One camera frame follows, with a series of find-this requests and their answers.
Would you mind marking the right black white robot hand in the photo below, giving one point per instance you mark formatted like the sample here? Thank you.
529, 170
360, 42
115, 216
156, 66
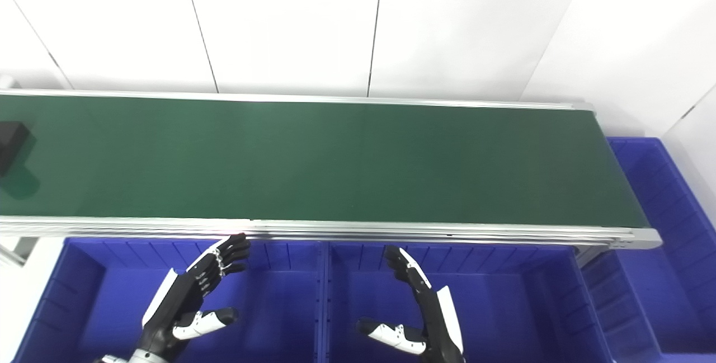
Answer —
428, 301

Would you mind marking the blue plastic bin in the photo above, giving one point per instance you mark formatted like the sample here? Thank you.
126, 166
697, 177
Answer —
112, 307
665, 229
503, 307

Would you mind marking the green conveyor belt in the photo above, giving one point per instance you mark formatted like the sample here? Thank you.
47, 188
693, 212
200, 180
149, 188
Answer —
335, 161
447, 234

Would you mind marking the black cylinder part square base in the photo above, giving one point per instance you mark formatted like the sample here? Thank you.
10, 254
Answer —
12, 145

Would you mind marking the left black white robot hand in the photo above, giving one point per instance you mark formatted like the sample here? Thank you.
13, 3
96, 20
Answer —
187, 287

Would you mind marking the aluminium conveyor leg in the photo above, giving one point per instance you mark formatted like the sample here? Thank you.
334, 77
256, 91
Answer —
14, 248
588, 254

